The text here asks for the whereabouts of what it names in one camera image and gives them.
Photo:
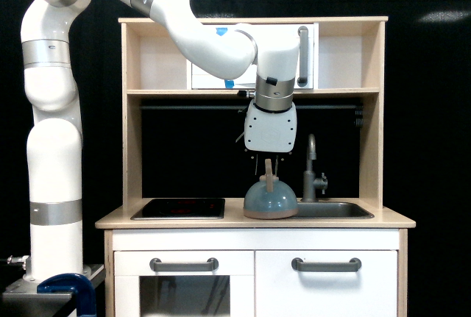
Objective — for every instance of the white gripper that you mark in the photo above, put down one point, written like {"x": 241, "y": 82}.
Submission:
{"x": 270, "y": 132}

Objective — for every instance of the grey-blue toy teapot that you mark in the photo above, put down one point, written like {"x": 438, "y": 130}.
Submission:
{"x": 270, "y": 198}

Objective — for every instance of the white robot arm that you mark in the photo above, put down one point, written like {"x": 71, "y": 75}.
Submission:
{"x": 54, "y": 144}

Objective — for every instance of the black toy stove top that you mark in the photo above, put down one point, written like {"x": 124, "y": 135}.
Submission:
{"x": 182, "y": 208}

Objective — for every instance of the grey toy faucet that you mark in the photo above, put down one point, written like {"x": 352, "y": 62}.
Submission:
{"x": 311, "y": 183}

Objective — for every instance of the blue tape piece bottom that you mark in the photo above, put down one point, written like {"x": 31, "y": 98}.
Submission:
{"x": 229, "y": 84}

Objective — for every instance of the blue tape piece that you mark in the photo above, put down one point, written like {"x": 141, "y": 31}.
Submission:
{"x": 221, "y": 30}
{"x": 229, "y": 84}

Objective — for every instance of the grey toy sink basin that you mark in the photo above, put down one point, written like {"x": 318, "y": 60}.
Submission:
{"x": 331, "y": 210}

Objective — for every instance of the white microwave door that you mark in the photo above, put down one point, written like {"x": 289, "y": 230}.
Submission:
{"x": 197, "y": 79}

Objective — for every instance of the blue tape piece top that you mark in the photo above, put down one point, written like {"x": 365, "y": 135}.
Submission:
{"x": 221, "y": 30}

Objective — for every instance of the white oven door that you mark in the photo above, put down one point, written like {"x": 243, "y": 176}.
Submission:
{"x": 227, "y": 291}

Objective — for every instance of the white cabinet door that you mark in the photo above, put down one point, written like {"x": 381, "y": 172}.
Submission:
{"x": 282, "y": 291}

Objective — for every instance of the blue C-clamp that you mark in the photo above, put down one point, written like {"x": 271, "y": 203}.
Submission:
{"x": 74, "y": 283}

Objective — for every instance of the wooden toy kitchen frame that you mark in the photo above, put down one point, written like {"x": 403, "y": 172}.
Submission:
{"x": 356, "y": 69}

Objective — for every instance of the grey microwave door handle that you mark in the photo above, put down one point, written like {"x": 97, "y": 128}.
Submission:
{"x": 302, "y": 80}

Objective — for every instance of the black hanging rail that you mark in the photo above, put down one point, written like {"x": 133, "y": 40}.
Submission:
{"x": 245, "y": 107}

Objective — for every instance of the grey oven door handle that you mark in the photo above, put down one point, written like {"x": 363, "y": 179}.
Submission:
{"x": 209, "y": 265}

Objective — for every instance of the grey cabinet door handle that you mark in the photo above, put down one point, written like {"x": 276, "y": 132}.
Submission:
{"x": 353, "y": 265}

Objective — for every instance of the grey metal base plate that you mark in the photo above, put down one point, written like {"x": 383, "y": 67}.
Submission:
{"x": 27, "y": 287}

